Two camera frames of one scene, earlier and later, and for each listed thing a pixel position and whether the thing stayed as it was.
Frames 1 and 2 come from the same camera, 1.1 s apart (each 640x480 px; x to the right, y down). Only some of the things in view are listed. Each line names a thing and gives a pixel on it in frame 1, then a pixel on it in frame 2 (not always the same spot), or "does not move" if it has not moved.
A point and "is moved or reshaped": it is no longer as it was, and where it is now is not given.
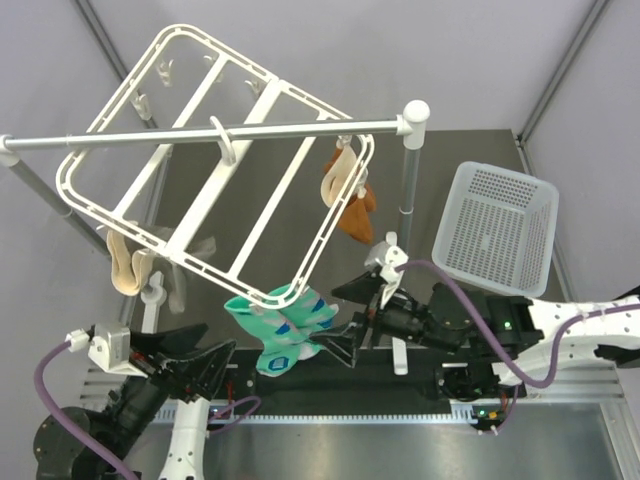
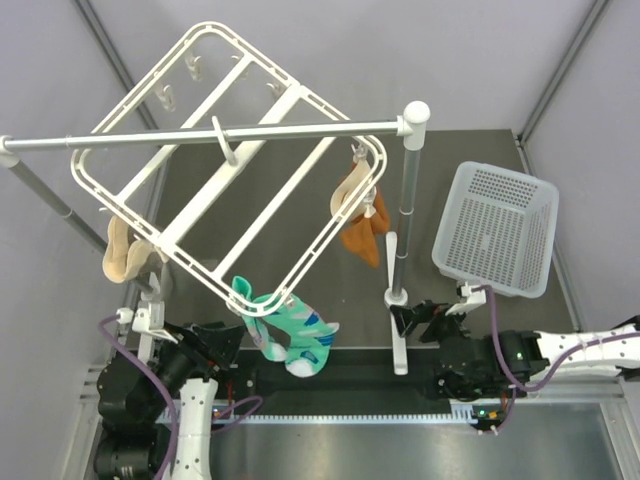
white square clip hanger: x=257 y=217 is moved or reshaped
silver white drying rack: x=409 y=126 does not move
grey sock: x=203 y=249 -> x=167 y=281
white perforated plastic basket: x=497 y=228 does not move
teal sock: x=307 y=309 is moved or reshaped
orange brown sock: x=355 y=217 -> x=361 y=235
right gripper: x=364 y=290 -> x=405 y=317
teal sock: x=282 y=348 is moved or reshaped
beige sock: x=336 y=173 -> x=359 y=174
